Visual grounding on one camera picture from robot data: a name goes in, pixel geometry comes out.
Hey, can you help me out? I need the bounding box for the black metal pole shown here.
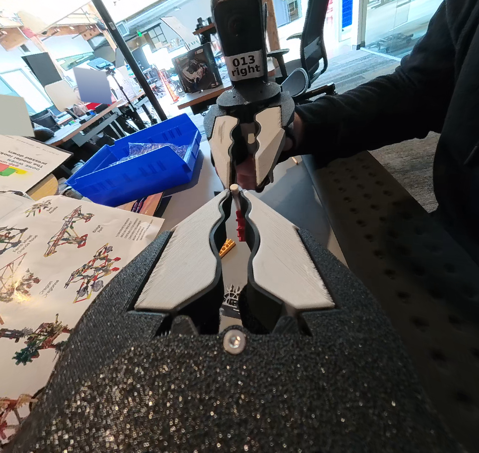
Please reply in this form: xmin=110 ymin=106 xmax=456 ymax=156
xmin=77 ymin=0 xmax=168 ymax=121

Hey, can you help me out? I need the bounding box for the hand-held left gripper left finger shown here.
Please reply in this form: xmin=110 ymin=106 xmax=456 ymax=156
xmin=134 ymin=189 xmax=231 ymax=311

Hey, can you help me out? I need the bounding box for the person's right forearm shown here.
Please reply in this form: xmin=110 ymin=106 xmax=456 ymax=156
xmin=294 ymin=73 xmax=455 ymax=169

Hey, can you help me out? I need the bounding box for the toy instruction booklet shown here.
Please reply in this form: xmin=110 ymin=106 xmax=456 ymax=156
xmin=0 ymin=192 xmax=165 ymax=439

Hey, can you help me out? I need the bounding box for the person's upper body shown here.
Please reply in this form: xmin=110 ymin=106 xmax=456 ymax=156
xmin=423 ymin=0 xmax=479 ymax=263

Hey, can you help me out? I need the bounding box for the round wooden table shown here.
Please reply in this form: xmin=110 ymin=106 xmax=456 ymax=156
xmin=28 ymin=173 xmax=60 ymax=201

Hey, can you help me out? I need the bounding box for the grey office desk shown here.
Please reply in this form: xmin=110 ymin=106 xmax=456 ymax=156
xmin=49 ymin=90 xmax=146 ymax=147

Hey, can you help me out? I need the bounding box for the blue plastic bin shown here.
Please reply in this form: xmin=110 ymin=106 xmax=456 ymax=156
xmin=65 ymin=113 xmax=201 ymax=207

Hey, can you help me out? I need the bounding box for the person's right hand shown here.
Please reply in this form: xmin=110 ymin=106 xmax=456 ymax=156
xmin=234 ymin=113 xmax=304 ymax=190

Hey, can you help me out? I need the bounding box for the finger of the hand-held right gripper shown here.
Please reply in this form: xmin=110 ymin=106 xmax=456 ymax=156
xmin=208 ymin=116 xmax=242 ymax=191
xmin=254 ymin=106 xmax=288 ymax=193

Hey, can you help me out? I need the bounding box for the wooden desk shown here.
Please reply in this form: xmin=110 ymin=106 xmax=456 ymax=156
xmin=176 ymin=83 xmax=233 ymax=115

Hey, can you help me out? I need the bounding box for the black office chair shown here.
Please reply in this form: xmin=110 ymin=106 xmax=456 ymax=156
xmin=279 ymin=0 xmax=337 ymax=98

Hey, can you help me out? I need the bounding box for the clear plastic wrap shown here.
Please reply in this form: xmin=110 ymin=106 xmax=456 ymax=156
xmin=109 ymin=142 xmax=189 ymax=167

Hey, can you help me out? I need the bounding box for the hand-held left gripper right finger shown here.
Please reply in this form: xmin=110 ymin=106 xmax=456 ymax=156
xmin=240 ymin=189 xmax=335 ymax=311

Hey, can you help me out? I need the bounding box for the white printed paper sheet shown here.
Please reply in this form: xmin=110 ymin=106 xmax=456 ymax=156
xmin=0 ymin=134 xmax=73 ymax=193

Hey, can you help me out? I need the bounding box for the black printed box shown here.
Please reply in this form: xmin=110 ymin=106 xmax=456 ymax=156
xmin=171 ymin=42 xmax=222 ymax=94

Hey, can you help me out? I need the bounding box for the black monitor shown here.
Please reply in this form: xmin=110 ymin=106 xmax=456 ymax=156
xmin=20 ymin=53 xmax=62 ymax=87

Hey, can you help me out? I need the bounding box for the printed toy packaging bag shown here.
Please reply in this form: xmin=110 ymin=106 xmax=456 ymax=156
xmin=129 ymin=193 xmax=165 ymax=218

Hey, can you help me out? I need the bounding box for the wooden post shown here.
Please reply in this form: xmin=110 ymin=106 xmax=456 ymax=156
xmin=255 ymin=0 xmax=281 ymax=51

